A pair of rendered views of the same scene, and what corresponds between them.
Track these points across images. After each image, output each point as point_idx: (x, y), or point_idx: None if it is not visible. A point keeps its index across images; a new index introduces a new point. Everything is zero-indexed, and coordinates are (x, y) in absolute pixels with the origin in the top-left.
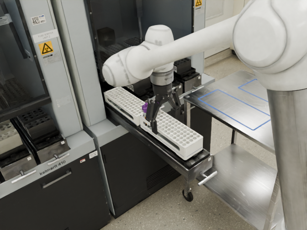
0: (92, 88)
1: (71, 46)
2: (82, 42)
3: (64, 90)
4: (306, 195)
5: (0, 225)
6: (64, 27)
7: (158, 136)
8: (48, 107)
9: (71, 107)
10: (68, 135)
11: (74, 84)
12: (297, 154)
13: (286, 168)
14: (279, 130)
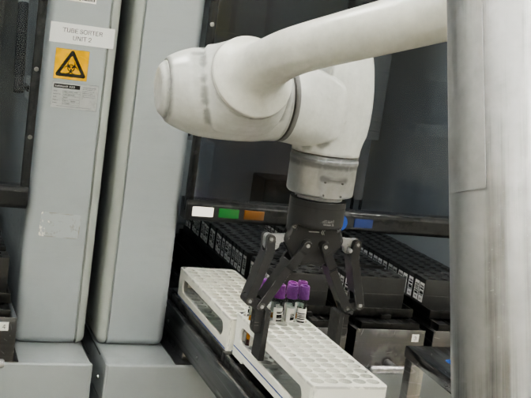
0: (151, 229)
1: (136, 89)
2: None
3: (72, 196)
4: (496, 309)
5: None
6: (135, 35)
7: (264, 368)
8: (16, 244)
9: (71, 255)
10: (32, 336)
11: (107, 201)
12: (480, 161)
13: (457, 221)
14: (452, 97)
